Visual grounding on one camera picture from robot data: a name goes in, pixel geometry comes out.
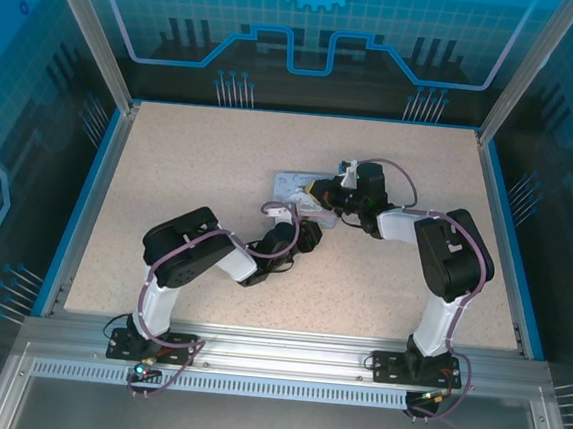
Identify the pastel unicorn print tin box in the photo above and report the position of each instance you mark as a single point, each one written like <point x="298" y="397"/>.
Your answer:
<point x="289" y="182"/>

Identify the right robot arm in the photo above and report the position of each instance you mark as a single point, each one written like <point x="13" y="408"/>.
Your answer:
<point x="453" y="259"/>

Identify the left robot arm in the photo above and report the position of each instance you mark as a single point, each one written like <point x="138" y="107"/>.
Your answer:
<point x="188" y="251"/>

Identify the blue table edge strip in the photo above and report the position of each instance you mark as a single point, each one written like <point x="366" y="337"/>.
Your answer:
<point x="80" y="206"/>
<point x="513" y="244"/>

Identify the wide aluminium base rail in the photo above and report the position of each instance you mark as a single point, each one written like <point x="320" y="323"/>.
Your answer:
<point x="279" y="349"/>

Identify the aluminium side rail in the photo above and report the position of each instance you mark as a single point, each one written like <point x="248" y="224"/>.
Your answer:
<point x="94" y="208"/>
<point x="497" y="243"/>

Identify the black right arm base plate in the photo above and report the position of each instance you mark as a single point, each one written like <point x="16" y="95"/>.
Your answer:
<point x="383" y="366"/>

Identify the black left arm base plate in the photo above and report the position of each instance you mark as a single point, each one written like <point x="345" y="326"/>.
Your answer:
<point x="119" y="345"/>

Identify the aluminium frame post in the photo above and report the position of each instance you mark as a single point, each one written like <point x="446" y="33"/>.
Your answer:
<point x="527" y="70"/>
<point x="94" y="32"/>

